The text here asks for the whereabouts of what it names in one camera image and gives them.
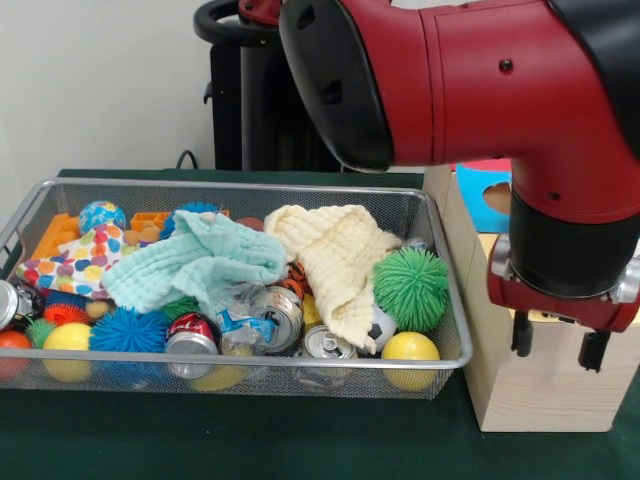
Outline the wire mesh bin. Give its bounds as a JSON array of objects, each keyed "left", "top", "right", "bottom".
[{"left": 0, "top": 177, "right": 474, "bottom": 403}]

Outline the polka dot cloth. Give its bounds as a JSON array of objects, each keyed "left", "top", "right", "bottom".
[{"left": 17, "top": 222, "right": 132, "bottom": 297}]

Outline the blue spiky ball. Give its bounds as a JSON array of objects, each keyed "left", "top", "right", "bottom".
[{"left": 87, "top": 306, "right": 168, "bottom": 356}]

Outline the blue globe ball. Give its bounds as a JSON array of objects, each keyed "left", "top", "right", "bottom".
[{"left": 78, "top": 200, "right": 129, "bottom": 236}]

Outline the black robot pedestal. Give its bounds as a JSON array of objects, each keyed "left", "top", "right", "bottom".
[{"left": 193, "top": 0, "right": 346, "bottom": 174}]

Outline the yellow ball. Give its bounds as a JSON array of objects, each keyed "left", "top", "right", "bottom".
[
  {"left": 40, "top": 322, "right": 94, "bottom": 384},
  {"left": 382, "top": 330, "right": 441, "bottom": 392}
]

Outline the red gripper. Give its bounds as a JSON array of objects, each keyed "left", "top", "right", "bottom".
[{"left": 487, "top": 272, "right": 640, "bottom": 374}]

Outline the cream waffle cloth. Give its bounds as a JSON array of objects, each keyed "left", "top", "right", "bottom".
[{"left": 263, "top": 204, "right": 404, "bottom": 351}]

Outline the green spiky ball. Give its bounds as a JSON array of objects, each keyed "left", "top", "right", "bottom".
[{"left": 373, "top": 249, "right": 451, "bottom": 334}]

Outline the wooden box with three holes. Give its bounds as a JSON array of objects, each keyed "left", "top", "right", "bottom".
[{"left": 422, "top": 158, "right": 640, "bottom": 432}]

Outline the orange ball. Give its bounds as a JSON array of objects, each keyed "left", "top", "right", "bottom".
[{"left": 0, "top": 329, "right": 33, "bottom": 379}]

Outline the mint waffle cloth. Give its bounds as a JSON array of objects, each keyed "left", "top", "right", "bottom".
[{"left": 102, "top": 209, "right": 287, "bottom": 314}]

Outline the dark green table cloth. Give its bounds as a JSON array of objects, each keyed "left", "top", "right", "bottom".
[{"left": 0, "top": 168, "right": 640, "bottom": 480}]

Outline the silver can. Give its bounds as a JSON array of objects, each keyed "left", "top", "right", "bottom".
[{"left": 0, "top": 278, "right": 32, "bottom": 331}]

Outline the orange building block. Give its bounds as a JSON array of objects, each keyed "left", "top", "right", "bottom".
[{"left": 32, "top": 212, "right": 82, "bottom": 259}]

